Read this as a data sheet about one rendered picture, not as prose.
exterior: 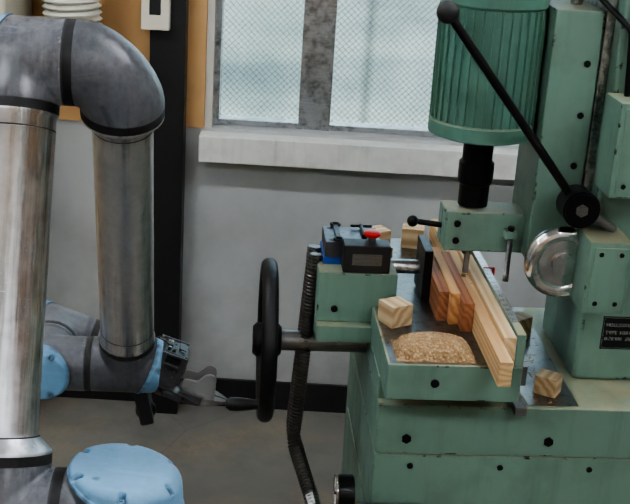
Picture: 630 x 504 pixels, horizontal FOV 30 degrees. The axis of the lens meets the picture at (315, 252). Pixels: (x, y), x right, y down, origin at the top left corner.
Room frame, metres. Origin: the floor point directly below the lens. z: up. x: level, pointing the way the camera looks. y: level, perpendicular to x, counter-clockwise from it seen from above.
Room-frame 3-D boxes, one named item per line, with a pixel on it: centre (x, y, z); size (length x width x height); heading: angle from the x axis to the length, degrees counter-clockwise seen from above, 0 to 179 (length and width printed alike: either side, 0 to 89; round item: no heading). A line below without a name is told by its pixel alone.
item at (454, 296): (1.94, -0.23, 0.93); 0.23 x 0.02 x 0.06; 5
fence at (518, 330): (1.97, -0.30, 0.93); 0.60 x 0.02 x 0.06; 5
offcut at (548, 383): (1.80, -0.40, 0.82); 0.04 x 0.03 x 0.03; 61
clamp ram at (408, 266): (1.96, -0.16, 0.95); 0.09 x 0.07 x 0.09; 5
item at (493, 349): (1.94, -0.26, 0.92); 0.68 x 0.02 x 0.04; 5
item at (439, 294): (1.93, -0.21, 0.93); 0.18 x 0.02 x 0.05; 5
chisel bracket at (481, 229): (1.95, -0.28, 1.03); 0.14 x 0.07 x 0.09; 95
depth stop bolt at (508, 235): (1.91, -0.33, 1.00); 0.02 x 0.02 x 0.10; 5
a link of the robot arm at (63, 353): (1.77, 0.42, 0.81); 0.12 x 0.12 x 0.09; 4
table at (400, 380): (1.96, -0.16, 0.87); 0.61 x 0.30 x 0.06; 5
